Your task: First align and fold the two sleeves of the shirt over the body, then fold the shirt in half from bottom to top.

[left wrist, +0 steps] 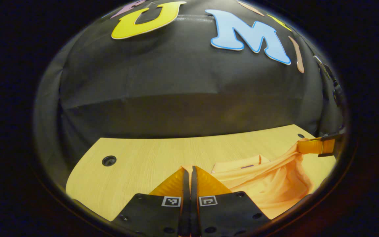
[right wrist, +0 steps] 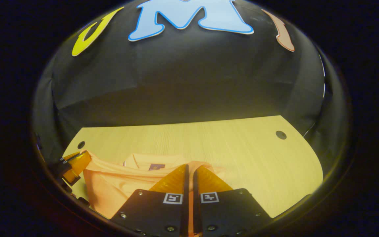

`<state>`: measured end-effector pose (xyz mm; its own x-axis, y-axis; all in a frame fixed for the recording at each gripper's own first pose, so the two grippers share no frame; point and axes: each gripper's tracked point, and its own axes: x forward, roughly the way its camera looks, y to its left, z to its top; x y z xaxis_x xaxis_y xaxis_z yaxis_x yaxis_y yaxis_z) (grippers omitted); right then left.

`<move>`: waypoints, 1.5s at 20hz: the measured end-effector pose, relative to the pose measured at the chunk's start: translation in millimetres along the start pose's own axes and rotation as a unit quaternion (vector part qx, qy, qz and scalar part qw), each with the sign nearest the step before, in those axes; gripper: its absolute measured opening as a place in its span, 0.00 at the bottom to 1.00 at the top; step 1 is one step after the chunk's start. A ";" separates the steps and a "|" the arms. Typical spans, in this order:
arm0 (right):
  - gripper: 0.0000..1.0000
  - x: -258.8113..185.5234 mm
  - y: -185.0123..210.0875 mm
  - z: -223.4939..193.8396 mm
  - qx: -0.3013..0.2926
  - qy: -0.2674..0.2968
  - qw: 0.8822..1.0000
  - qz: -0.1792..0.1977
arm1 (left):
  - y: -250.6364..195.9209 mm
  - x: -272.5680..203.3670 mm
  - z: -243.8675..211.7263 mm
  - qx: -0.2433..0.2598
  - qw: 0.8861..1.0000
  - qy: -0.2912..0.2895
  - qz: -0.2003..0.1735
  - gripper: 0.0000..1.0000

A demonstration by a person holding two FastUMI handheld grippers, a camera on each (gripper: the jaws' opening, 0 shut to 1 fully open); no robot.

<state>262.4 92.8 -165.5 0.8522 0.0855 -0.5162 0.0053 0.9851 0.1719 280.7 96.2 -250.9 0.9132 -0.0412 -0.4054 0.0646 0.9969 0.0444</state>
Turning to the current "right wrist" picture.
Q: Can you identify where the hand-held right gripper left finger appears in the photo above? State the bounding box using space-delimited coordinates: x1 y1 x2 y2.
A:
110 164 190 237

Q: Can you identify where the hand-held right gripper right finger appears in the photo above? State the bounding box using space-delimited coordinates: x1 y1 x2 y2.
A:
193 165 273 237

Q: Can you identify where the orange polo T-shirt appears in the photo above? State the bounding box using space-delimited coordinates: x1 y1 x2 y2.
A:
82 150 227 237

